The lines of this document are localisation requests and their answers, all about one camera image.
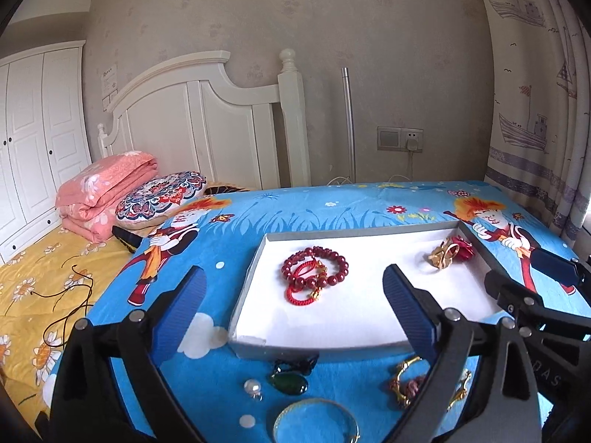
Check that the red flower ornament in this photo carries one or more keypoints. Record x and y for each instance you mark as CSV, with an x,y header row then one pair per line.
x,y
465,249

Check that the metal pole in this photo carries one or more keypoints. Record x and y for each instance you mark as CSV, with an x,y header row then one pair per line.
x,y
348,124

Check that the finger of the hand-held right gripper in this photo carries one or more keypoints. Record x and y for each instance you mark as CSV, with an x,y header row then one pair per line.
x,y
554,265
508,288

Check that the white bed headboard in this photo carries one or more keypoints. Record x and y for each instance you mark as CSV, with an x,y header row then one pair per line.
x,y
207,124

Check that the black object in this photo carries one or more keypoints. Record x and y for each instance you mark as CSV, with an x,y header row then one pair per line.
x,y
127,237

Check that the white plug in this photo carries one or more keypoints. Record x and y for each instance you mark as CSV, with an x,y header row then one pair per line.
x,y
413,145

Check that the blue cartoon printed blanket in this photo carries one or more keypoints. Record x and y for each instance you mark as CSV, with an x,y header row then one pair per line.
x,y
231,240

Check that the yellow floral bedsheet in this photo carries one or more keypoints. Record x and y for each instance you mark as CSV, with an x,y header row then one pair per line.
x,y
37,258

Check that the white wardrobe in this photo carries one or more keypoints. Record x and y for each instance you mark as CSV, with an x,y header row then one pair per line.
x,y
37,138

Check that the patterned pillow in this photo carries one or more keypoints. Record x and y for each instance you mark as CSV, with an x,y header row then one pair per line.
x,y
157,196

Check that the wall switch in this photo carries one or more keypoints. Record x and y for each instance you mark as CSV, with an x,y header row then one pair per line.
x,y
388,138

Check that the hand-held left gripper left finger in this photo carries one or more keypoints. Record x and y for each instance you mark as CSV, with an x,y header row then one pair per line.
x,y
184,314

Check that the grey jewelry tray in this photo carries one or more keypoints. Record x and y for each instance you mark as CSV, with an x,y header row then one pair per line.
x,y
351,304

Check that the pink folded quilt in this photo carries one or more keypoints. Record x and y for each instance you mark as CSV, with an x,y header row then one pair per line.
x,y
101,180

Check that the gold bangle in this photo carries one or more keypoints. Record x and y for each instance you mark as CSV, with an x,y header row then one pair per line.
x,y
314,402

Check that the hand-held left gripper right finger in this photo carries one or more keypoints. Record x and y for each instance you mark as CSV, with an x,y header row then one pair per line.
x,y
411,314

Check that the ship printed curtain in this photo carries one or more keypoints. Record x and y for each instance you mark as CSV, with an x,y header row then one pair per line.
x,y
531,101

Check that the dark striped cloth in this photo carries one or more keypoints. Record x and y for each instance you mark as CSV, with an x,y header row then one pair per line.
x,y
226,189

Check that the wall paper notice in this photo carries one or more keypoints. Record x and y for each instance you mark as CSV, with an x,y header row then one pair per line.
x,y
110,85

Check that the wall socket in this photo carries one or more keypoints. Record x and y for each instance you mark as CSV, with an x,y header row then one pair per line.
x,y
413,133

